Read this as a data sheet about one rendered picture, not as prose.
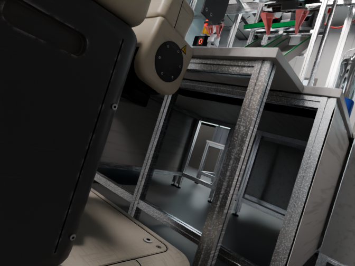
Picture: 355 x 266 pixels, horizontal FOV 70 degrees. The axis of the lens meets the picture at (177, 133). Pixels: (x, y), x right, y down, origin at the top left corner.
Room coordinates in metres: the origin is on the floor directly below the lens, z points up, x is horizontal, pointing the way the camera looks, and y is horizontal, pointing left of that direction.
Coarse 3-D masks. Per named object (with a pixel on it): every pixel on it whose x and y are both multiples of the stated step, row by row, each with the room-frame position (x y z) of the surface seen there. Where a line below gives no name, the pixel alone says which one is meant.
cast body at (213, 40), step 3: (213, 33) 1.48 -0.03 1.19; (216, 33) 1.46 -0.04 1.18; (210, 36) 1.48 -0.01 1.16; (213, 36) 1.47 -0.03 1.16; (216, 36) 1.46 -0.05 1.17; (210, 39) 1.46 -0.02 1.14; (213, 39) 1.45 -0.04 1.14; (216, 39) 1.47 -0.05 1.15; (219, 39) 1.49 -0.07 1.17; (210, 42) 1.47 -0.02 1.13; (213, 42) 1.45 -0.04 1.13; (216, 42) 1.47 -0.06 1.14; (210, 45) 1.50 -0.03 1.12; (213, 45) 1.49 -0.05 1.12; (216, 45) 1.48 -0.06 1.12
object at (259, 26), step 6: (276, 18) 1.45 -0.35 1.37; (246, 24) 1.31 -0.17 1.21; (252, 24) 1.28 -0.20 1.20; (258, 24) 1.25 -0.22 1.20; (252, 30) 1.36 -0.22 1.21; (258, 30) 1.37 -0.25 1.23; (264, 30) 1.38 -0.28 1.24; (270, 30) 1.38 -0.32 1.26; (276, 30) 1.39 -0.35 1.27; (282, 30) 1.40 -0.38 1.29
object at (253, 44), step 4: (280, 36) 1.32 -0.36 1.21; (256, 40) 1.40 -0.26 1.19; (276, 40) 1.30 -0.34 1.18; (280, 40) 1.32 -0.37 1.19; (248, 44) 1.36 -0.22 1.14; (252, 44) 1.38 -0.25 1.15; (256, 44) 1.41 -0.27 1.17; (260, 44) 1.43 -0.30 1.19; (268, 44) 1.27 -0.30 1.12; (272, 44) 1.29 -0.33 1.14
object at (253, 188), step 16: (272, 144) 2.67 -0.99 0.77; (288, 144) 2.53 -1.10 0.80; (224, 160) 2.57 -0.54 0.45; (256, 160) 2.74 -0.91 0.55; (272, 160) 2.64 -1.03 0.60; (288, 160) 2.54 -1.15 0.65; (256, 176) 2.71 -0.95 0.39; (272, 176) 2.61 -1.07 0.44; (288, 176) 2.51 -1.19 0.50; (256, 192) 2.67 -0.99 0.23; (272, 192) 2.58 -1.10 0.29; (288, 192) 2.49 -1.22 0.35; (272, 208) 2.51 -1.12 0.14
